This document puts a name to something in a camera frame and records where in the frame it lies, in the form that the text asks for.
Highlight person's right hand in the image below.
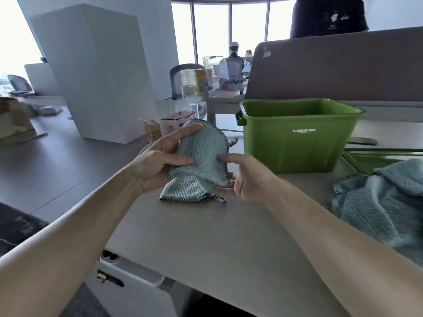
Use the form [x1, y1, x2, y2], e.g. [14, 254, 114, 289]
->
[213, 153, 285, 203]

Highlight person's left hand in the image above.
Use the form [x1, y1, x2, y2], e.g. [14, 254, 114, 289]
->
[130, 123, 203, 192]

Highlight green plastic storage box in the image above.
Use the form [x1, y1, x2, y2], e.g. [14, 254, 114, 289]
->
[235, 98, 367, 174]

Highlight person's right forearm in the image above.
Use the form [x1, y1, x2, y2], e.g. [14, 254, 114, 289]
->
[264, 180, 423, 317]

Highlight person's left forearm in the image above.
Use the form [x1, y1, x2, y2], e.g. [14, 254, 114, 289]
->
[0, 165, 146, 317]

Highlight clear plastic organizer box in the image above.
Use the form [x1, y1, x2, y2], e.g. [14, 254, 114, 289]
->
[202, 55, 249, 99]

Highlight large white box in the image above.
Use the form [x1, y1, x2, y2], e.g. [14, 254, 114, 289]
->
[30, 4, 159, 144]

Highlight person's black trousers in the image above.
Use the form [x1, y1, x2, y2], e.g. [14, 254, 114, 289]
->
[185, 293, 258, 317]

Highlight orange drink carton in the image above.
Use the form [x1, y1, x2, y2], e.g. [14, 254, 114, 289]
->
[138, 118, 163, 141]

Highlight pink tissue pack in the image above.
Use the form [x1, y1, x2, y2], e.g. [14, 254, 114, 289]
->
[160, 110, 197, 136]

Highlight white power cube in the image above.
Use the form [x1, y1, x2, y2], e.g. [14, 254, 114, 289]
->
[190, 101, 207, 121]

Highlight grey desk riser shelf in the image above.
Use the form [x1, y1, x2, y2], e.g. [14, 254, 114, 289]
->
[206, 94, 423, 128]

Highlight grey office chair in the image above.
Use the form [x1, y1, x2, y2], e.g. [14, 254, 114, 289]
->
[169, 63, 205, 100]

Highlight yellow wipes canister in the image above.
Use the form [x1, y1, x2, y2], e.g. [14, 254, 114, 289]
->
[194, 69, 212, 95]

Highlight green flat plastic lid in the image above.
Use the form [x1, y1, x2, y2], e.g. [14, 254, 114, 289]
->
[342, 148, 423, 177]

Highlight black phone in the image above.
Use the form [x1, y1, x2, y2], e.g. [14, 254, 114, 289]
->
[347, 136, 378, 146]

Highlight brown desk divider panel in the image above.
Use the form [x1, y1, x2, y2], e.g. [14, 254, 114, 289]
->
[244, 26, 423, 101]

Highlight large glass window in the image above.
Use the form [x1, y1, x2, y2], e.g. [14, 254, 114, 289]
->
[171, 0, 297, 66]

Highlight brown paper bag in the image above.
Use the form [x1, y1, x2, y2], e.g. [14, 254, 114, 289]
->
[0, 97, 35, 139]

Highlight dark bag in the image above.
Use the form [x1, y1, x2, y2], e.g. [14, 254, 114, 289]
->
[0, 201, 50, 258]

